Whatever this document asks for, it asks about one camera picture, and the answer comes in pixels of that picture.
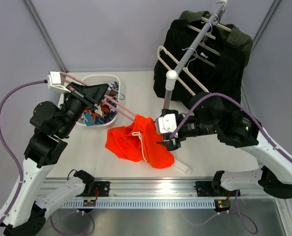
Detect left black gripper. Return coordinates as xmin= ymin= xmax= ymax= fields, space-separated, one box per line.
xmin=59 ymin=81 xmax=110 ymax=137

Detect patterned blue orange shorts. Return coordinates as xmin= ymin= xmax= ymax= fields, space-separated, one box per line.
xmin=79 ymin=81 xmax=119 ymax=127

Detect cream hanger of patterned shorts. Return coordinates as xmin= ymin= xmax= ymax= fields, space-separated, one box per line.
xmin=157 ymin=45 xmax=210 ymax=96

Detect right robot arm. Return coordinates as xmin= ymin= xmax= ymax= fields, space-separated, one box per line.
xmin=155 ymin=92 xmax=292 ymax=199

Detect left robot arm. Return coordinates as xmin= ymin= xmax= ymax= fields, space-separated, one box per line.
xmin=0 ymin=82 xmax=109 ymax=236

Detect black shorts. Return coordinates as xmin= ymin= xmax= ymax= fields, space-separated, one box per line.
xmin=153 ymin=20 xmax=243 ymax=109

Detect hanger of black shorts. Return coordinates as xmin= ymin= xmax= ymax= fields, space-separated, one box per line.
xmin=187 ymin=25 xmax=220 ymax=67

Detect dark green shorts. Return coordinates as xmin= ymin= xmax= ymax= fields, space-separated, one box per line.
xmin=179 ymin=10 xmax=253 ymax=67

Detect hanger of green shorts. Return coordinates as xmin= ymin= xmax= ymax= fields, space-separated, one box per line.
xmin=201 ymin=15 xmax=232 ymax=32

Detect white perforated basket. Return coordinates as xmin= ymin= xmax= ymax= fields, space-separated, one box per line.
xmin=77 ymin=74 xmax=125 ymax=129

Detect grey clothes rack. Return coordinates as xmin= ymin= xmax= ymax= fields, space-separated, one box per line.
xmin=158 ymin=0 xmax=229 ymax=175

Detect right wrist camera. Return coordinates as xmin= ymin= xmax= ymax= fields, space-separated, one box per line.
xmin=155 ymin=114 xmax=177 ymax=134

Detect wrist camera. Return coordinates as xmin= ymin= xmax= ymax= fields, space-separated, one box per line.
xmin=47 ymin=71 xmax=71 ymax=94
xmin=155 ymin=114 xmax=177 ymax=134

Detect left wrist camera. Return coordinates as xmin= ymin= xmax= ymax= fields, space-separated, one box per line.
xmin=47 ymin=71 xmax=71 ymax=94

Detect aluminium mounting rail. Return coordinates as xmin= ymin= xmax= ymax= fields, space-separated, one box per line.
xmin=37 ymin=177 xmax=270 ymax=199

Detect white slotted cable duct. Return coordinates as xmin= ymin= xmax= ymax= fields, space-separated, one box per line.
xmin=61 ymin=199 xmax=215 ymax=209

